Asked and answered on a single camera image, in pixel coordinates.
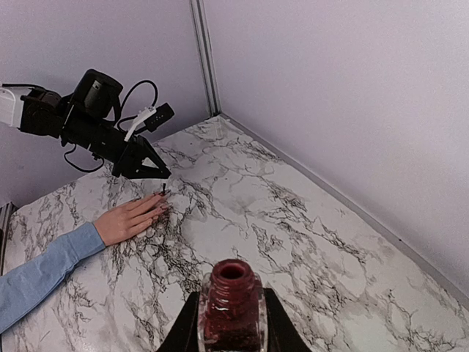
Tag right aluminium frame post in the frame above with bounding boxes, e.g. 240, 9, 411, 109
189, 0, 221, 117

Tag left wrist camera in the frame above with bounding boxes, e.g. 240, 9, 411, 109
124, 103, 174, 142

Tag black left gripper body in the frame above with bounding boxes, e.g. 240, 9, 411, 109
111, 136, 146, 179

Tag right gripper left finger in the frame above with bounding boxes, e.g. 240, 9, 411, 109
157, 292, 199, 352

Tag mannequin hand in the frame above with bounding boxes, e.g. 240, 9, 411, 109
94, 193, 171, 246

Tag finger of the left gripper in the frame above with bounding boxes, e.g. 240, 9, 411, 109
141, 137, 168, 169
130, 168, 171, 180

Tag red nail polish bottle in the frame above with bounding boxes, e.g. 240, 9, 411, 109
197, 259, 268, 351

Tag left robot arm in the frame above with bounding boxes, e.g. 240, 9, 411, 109
1, 69, 174, 180

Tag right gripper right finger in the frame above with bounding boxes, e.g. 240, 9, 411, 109
264, 288, 311, 352

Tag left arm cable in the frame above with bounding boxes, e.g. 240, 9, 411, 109
62, 79, 159, 173

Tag blue sleeved forearm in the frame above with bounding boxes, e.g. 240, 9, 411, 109
1, 223, 105, 332

